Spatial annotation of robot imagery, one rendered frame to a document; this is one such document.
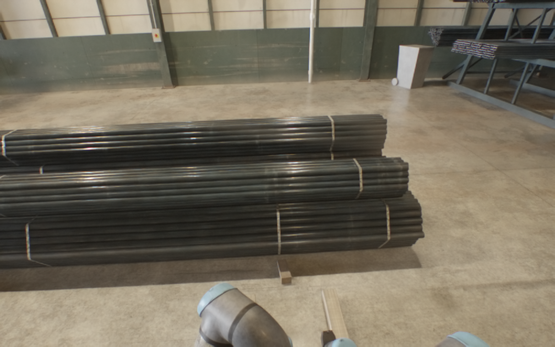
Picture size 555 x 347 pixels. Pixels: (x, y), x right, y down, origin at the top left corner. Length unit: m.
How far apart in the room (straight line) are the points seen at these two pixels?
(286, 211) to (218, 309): 1.54
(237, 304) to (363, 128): 2.12
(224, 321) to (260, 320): 0.09
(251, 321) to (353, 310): 1.61
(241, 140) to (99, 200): 1.22
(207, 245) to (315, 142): 1.27
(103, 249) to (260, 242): 1.26
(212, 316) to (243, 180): 1.47
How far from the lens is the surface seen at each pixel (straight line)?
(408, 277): 2.64
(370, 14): 9.28
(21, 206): 2.89
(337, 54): 9.30
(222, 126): 2.53
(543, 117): 7.35
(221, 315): 0.82
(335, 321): 2.14
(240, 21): 9.10
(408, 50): 8.83
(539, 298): 3.02
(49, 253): 2.91
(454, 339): 0.74
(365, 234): 2.46
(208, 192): 2.23
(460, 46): 7.76
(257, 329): 0.78
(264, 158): 2.60
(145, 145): 2.70
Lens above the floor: 1.89
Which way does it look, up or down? 30 degrees down
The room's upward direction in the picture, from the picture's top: 1 degrees counter-clockwise
